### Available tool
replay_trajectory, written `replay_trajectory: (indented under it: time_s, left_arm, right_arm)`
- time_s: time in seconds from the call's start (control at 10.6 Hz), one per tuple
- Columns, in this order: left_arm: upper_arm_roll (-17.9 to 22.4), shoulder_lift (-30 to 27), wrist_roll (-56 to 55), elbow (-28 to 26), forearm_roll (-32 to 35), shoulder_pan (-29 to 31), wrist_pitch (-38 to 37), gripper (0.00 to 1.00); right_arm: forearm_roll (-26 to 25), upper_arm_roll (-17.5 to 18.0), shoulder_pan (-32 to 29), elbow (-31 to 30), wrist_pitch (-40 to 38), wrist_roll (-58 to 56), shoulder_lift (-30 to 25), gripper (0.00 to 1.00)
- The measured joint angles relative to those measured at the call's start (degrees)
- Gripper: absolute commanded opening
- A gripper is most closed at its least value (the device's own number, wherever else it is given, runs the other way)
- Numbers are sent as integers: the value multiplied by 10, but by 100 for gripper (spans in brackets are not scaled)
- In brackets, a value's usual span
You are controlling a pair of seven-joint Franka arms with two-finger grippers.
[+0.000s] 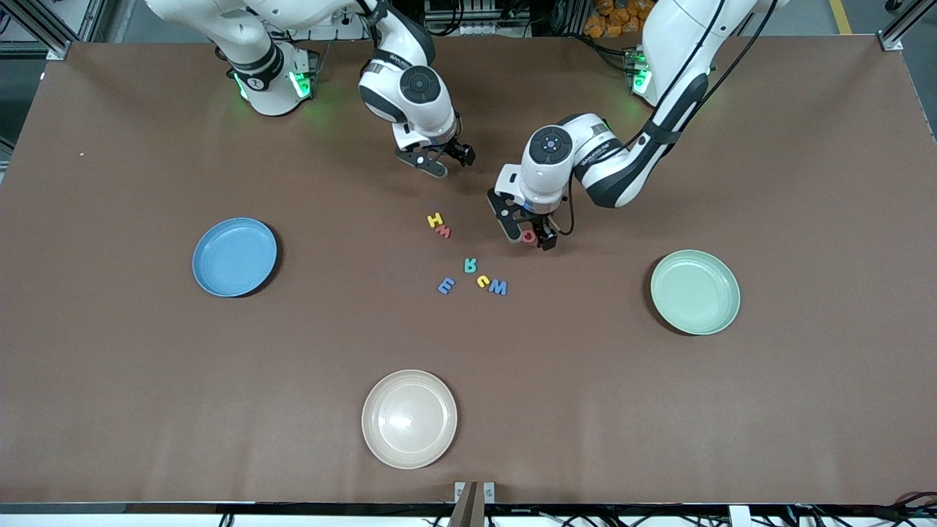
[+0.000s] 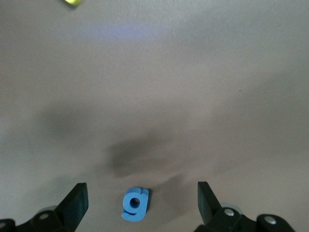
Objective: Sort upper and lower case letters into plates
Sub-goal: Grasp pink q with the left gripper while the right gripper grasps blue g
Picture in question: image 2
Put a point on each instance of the blue foam letter g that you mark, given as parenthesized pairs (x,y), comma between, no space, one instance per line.
(142,205)

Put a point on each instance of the yellow foam letter H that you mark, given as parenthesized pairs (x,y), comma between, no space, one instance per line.
(71,2)

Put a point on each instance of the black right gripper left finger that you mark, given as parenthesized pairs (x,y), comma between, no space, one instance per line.
(72,205)

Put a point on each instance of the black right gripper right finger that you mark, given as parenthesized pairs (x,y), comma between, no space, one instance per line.
(207,205)

